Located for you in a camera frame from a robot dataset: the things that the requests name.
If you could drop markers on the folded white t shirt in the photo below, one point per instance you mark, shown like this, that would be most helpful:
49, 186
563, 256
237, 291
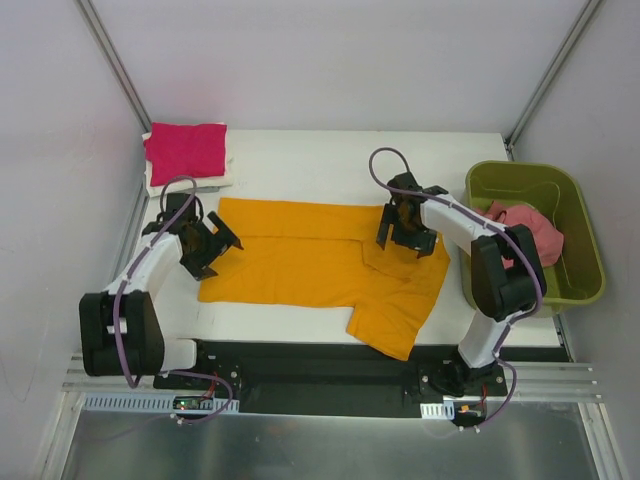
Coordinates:
210, 181

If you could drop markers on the aluminium frame post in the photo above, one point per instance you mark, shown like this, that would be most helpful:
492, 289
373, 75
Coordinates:
107, 47
576, 31

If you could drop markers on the salmon pink t shirt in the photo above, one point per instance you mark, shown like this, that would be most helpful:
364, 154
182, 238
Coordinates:
548, 240

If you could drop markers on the right aluminium frame post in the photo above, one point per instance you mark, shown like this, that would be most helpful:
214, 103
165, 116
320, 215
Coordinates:
576, 31

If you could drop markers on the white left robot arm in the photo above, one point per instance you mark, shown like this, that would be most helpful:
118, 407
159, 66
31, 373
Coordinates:
121, 334

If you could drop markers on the left aluminium frame post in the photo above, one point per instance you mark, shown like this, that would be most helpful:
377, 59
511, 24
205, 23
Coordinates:
107, 47

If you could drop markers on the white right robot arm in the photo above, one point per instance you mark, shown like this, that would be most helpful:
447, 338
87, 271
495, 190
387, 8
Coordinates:
506, 274

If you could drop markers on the folded magenta t shirt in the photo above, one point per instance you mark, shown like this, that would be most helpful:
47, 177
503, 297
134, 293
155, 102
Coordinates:
187, 152

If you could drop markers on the white cable duct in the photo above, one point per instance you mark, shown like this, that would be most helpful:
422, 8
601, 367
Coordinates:
158, 404
438, 411

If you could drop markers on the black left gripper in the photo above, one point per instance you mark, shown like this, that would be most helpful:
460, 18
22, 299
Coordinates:
211, 248

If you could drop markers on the olive green plastic basket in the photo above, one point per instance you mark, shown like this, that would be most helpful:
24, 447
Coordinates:
577, 279

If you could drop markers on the left white cable duct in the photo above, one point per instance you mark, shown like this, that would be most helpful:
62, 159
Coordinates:
158, 404

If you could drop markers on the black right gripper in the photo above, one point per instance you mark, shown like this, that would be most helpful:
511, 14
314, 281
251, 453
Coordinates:
405, 235

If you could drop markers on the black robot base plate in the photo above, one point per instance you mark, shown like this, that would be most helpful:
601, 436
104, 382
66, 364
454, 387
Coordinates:
317, 379

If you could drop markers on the right white cable duct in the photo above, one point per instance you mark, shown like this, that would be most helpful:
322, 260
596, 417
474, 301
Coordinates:
438, 411

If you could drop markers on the orange t shirt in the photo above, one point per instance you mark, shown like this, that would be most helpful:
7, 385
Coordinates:
326, 256

